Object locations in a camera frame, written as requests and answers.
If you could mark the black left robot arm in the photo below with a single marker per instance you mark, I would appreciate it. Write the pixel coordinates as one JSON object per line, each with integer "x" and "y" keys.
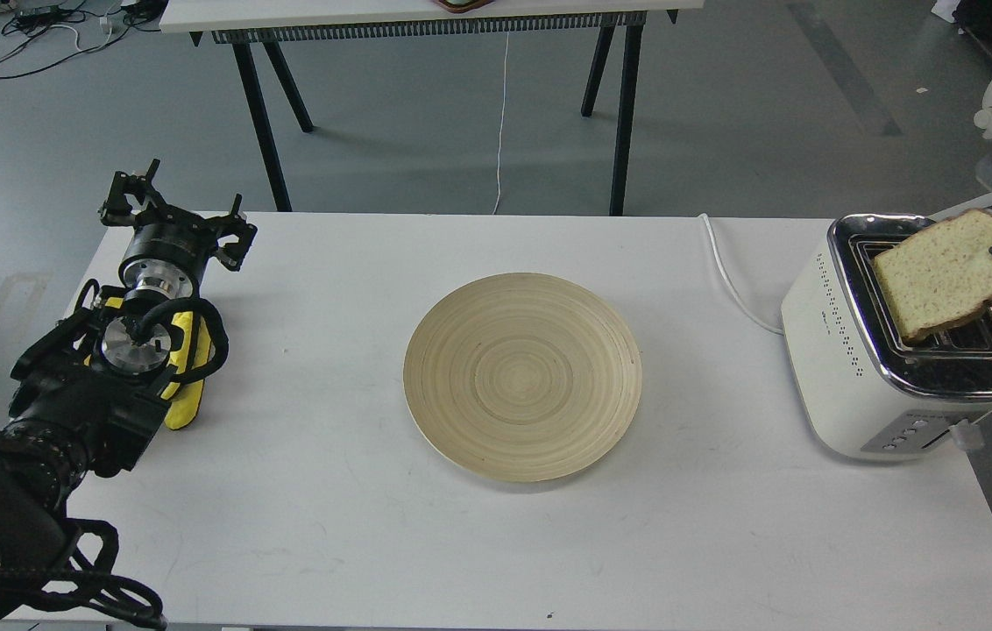
{"x": 93, "y": 392}

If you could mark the yellow banana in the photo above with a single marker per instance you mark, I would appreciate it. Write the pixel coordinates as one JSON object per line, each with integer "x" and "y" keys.
{"x": 170, "y": 360}

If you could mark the brown object on background table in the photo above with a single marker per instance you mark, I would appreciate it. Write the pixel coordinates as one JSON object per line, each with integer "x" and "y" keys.
{"x": 461, "y": 6}

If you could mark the white background table black legs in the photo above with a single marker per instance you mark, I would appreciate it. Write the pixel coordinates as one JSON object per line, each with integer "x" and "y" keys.
{"x": 245, "y": 24}

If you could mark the white chrome toaster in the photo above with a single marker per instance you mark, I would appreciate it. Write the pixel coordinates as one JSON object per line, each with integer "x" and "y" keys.
{"x": 867, "y": 394}

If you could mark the slice of bread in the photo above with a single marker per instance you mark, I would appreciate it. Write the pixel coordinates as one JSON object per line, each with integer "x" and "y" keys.
{"x": 939, "y": 278}

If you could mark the round wooden plate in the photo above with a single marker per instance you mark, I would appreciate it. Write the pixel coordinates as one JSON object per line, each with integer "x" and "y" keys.
{"x": 522, "y": 377}

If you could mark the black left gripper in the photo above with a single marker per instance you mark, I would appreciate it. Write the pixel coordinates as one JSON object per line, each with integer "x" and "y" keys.
{"x": 171, "y": 256}

